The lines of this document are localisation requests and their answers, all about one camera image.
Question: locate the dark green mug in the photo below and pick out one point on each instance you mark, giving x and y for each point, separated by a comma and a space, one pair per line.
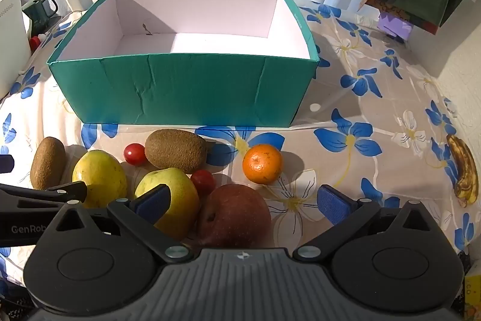
37, 10

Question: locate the yellow carton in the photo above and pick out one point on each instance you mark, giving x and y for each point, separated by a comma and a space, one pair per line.
474, 298

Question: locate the blue floral tablecloth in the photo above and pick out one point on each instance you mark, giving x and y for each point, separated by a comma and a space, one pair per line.
375, 110

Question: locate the brown kiwi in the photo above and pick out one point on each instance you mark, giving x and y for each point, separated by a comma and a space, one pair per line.
48, 163
176, 150

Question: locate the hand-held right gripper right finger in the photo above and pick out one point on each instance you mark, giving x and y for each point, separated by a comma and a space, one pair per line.
331, 204

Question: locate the purple box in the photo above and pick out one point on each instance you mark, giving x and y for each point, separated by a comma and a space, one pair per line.
394, 25

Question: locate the red capped small bottle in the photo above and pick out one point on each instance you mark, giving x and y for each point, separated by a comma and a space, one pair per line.
35, 42

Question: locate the orange tangerine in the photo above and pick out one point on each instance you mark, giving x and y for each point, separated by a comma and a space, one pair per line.
262, 163

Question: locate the yellow pear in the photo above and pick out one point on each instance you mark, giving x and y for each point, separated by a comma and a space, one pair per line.
184, 198
100, 172

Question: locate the yellow banana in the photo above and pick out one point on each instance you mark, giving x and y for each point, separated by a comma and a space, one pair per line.
464, 170

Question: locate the brown patterned bag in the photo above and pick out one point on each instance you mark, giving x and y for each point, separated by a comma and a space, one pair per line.
379, 3

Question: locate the teal cardboard box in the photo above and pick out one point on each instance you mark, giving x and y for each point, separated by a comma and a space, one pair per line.
180, 91

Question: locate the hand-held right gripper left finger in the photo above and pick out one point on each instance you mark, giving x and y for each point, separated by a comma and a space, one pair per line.
152, 202

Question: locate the large red apple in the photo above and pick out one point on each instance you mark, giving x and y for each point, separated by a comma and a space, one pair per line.
235, 217

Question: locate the red cherry tomato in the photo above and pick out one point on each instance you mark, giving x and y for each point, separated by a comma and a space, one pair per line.
134, 154
203, 181

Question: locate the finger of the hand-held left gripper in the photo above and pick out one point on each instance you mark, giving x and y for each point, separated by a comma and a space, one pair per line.
5, 164
41, 193

